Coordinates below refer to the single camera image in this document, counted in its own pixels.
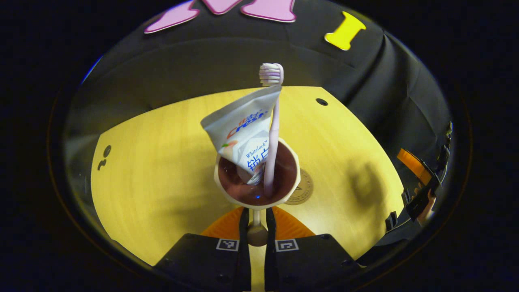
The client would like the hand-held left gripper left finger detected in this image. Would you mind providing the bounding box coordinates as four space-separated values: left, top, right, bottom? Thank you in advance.
152 206 252 292

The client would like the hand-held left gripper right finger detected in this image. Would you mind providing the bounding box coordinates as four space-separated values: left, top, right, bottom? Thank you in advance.
265 206 361 292

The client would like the round brown coaster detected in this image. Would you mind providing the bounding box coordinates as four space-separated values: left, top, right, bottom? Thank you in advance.
284 168 314 205

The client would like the beige cup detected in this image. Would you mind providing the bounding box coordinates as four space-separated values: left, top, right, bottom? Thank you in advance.
214 138 301 247

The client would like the pink toothbrush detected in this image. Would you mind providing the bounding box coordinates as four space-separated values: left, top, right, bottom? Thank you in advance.
259 63 284 198

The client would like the white toothpaste tube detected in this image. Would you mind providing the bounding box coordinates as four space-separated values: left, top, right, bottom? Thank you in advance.
200 84 282 185

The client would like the black backdrop cloth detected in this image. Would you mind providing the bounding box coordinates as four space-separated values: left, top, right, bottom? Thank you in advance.
63 0 453 260

